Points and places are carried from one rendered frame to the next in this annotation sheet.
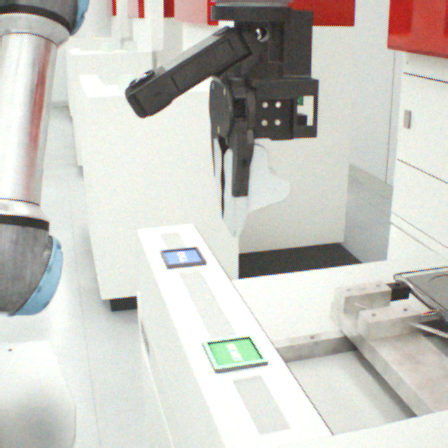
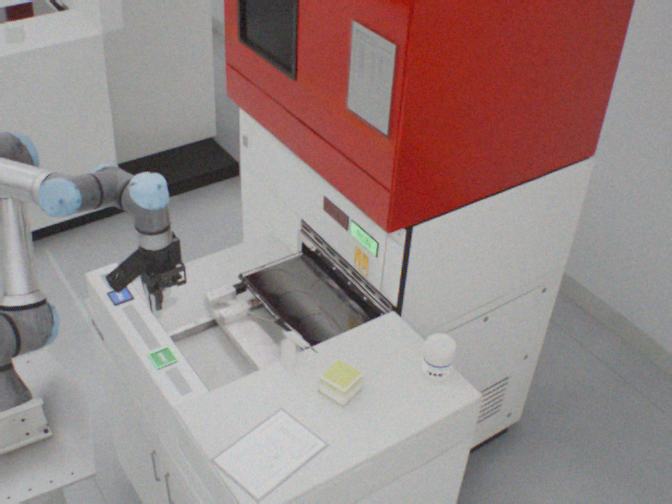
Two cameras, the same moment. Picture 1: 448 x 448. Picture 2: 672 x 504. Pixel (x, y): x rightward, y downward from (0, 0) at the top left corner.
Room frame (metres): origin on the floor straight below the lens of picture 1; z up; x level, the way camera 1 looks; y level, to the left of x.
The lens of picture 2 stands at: (-0.83, 0.10, 2.35)
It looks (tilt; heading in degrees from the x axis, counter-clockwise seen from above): 38 degrees down; 339
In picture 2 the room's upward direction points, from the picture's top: 4 degrees clockwise
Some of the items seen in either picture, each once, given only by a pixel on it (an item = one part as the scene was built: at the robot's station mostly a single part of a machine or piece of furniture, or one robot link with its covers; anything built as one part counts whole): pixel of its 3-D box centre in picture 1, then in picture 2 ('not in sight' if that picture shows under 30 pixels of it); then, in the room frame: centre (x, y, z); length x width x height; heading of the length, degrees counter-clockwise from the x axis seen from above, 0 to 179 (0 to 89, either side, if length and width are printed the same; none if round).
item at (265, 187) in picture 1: (258, 192); (165, 303); (0.53, -0.03, 1.14); 0.06 x 0.03 x 0.09; 105
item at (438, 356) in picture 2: not in sight; (438, 357); (0.31, -0.62, 1.01); 0.07 x 0.07 x 0.10
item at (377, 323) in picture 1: (388, 320); (234, 312); (0.73, -0.23, 0.89); 0.08 x 0.03 x 0.03; 105
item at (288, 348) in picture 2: not in sight; (294, 345); (0.43, -0.30, 1.03); 0.06 x 0.04 x 0.13; 105
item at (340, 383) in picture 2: not in sight; (340, 384); (0.31, -0.38, 1.00); 0.07 x 0.07 x 0.07; 33
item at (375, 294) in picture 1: (362, 296); (220, 295); (0.80, -0.21, 0.89); 0.08 x 0.03 x 0.03; 105
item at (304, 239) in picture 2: not in sight; (341, 282); (0.76, -0.54, 0.89); 0.44 x 0.02 x 0.10; 15
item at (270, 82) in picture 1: (259, 74); (160, 262); (0.55, -0.03, 1.25); 0.09 x 0.08 x 0.12; 105
